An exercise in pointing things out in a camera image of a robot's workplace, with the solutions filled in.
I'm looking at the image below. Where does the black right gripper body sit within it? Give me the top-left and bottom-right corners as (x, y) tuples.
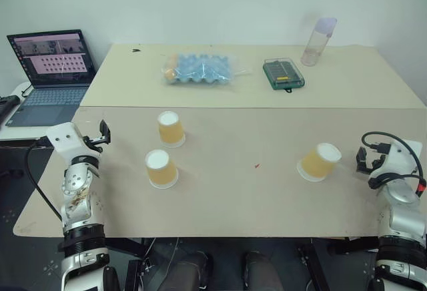
(366, 153), (388, 175)

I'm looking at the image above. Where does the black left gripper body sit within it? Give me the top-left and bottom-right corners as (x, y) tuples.
(81, 134), (105, 154)

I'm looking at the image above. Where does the yellow paper cup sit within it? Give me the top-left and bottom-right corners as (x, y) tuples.
(144, 149), (179, 190)
(157, 111), (186, 148)
(296, 142), (343, 183)

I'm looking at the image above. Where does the grey open laptop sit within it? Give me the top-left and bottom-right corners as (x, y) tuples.
(5, 29), (99, 127)

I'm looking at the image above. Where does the dark cabinet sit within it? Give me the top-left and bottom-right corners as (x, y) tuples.
(0, 139), (55, 202)

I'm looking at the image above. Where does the white side table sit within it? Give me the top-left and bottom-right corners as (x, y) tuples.
(0, 81), (83, 142)

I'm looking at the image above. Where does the black flat device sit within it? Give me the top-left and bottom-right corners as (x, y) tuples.
(0, 95), (21, 127)

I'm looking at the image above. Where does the green screwdriver bit case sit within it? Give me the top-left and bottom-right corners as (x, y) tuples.
(262, 57), (307, 93)

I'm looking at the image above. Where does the blue egg tray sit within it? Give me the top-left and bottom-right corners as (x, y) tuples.
(173, 53), (233, 83)

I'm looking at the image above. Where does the clear bottle purple lid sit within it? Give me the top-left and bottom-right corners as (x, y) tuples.
(300, 17), (338, 67)

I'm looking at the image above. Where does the clear plastic bag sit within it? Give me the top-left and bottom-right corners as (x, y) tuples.
(159, 51), (253, 93)

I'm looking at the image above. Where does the dark rounded shape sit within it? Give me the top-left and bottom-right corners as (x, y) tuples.
(155, 250), (214, 291)
(241, 250), (285, 291)

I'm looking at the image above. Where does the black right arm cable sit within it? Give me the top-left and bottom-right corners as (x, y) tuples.
(361, 131), (427, 192)

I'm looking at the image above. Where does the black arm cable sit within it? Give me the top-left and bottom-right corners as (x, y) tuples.
(361, 131), (427, 192)
(26, 137), (64, 222)

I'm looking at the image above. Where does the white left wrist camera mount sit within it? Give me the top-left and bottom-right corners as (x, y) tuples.
(45, 121), (85, 164)

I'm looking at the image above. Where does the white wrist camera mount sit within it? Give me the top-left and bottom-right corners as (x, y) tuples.
(45, 121), (85, 164)
(372, 139), (423, 180)

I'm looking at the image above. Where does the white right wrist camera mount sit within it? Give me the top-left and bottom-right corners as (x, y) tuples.
(372, 139), (423, 180)

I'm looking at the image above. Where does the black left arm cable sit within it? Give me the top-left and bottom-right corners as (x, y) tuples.
(26, 137), (64, 222)

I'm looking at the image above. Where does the black table frame strut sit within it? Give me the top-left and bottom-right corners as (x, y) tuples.
(105, 237), (159, 291)
(296, 236), (380, 291)

